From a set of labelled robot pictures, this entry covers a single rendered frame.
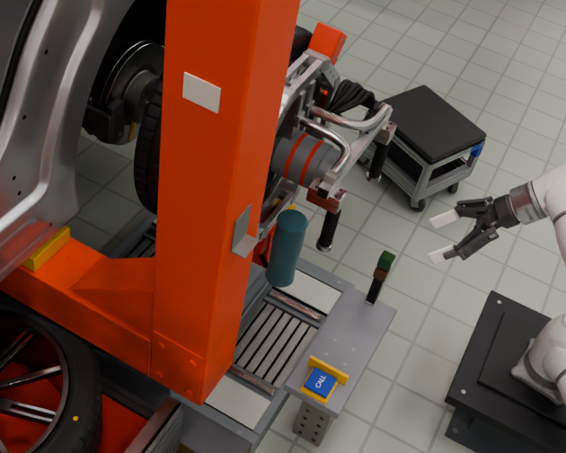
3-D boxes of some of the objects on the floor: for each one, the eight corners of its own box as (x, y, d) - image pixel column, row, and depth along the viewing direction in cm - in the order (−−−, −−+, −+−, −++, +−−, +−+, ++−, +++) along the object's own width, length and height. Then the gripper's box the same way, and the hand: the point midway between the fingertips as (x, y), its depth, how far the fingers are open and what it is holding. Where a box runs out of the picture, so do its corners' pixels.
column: (305, 409, 254) (330, 337, 224) (331, 423, 252) (359, 353, 222) (292, 431, 247) (314, 361, 217) (318, 447, 245) (346, 377, 215)
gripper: (505, 165, 179) (424, 199, 189) (512, 229, 160) (421, 263, 170) (518, 189, 183) (437, 221, 192) (526, 253, 163) (437, 286, 173)
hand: (435, 239), depth 181 cm, fingers open, 13 cm apart
